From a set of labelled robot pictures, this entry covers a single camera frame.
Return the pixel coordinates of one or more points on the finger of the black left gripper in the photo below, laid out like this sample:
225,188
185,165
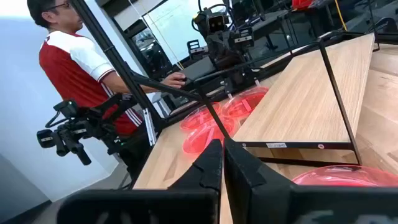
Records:
241,73
224,76

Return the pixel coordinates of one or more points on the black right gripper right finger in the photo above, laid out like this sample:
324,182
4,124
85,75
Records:
264,199

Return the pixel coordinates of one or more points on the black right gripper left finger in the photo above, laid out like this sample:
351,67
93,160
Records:
186,202

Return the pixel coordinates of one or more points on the translucent red plate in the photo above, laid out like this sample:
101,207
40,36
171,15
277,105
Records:
342,177
196,119
202,138
245,104

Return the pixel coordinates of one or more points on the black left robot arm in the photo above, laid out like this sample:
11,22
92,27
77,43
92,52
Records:
200,23

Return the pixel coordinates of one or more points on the person's hand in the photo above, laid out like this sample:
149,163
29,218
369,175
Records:
174,80

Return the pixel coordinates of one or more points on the white board panel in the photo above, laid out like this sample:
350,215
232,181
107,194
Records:
174,28

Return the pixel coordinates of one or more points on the red background object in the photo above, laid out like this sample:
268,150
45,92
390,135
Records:
301,3

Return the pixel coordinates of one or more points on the person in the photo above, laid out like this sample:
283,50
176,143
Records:
71,71

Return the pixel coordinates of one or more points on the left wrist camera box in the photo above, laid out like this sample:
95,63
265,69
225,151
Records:
216,23

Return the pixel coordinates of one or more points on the wooden shelf with black frame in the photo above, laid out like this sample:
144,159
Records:
295,102

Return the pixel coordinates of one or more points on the black metal rig frame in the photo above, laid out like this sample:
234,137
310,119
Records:
116,60

